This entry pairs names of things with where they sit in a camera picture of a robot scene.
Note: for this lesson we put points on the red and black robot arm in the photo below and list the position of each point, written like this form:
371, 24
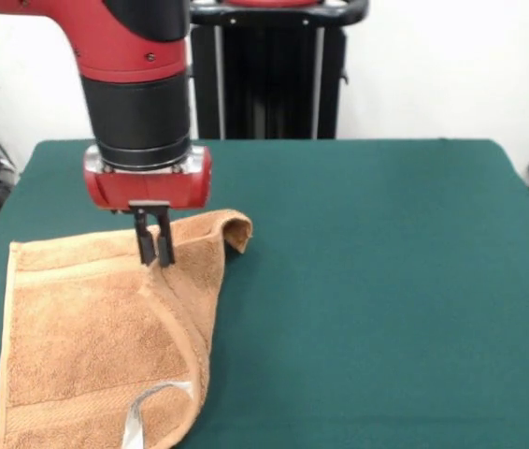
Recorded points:
138, 93

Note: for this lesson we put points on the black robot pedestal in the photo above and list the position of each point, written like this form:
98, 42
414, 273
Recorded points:
269, 84

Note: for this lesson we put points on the tan terry towel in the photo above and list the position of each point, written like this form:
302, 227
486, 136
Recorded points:
82, 327

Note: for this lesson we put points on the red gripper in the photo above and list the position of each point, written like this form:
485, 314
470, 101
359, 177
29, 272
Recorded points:
147, 187

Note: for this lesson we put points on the dark green table cloth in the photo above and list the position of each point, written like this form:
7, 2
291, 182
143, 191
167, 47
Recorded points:
433, 280

